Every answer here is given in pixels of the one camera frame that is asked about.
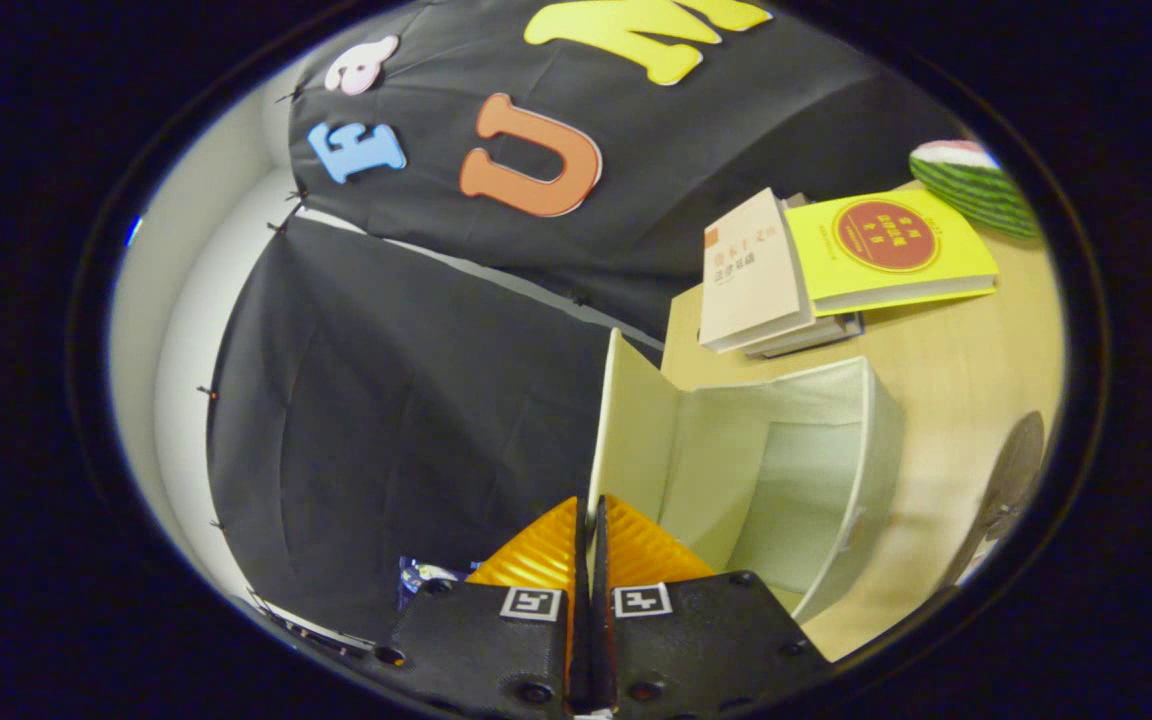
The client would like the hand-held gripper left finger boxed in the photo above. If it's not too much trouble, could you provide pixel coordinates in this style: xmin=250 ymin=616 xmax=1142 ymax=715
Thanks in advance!
xmin=366 ymin=497 xmax=593 ymax=717

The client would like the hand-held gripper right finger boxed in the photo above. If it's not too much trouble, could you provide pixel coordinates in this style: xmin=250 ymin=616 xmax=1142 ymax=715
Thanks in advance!
xmin=592 ymin=494 xmax=833 ymax=717

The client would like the grey-green fabric storage box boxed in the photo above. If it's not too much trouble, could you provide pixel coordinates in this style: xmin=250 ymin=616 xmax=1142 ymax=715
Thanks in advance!
xmin=586 ymin=328 xmax=905 ymax=626

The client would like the brown suede shoe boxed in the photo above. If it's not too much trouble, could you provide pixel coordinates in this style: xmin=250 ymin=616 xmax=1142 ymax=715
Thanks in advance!
xmin=936 ymin=410 xmax=1046 ymax=593

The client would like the blue printed packet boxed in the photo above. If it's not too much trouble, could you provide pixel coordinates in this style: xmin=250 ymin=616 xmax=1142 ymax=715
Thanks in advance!
xmin=397 ymin=556 xmax=482 ymax=613

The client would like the grey book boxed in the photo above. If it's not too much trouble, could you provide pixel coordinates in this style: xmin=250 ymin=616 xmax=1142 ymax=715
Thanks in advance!
xmin=744 ymin=193 xmax=864 ymax=359

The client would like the yellow book with red circle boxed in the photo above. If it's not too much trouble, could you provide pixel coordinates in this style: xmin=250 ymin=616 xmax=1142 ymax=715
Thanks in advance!
xmin=784 ymin=188 xmax=1000 ymax=317

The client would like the watermelon slice plush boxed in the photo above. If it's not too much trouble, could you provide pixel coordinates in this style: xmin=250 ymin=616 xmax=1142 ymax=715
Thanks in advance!
xmin=909 ymin=139 xmax=1043 ymax=241

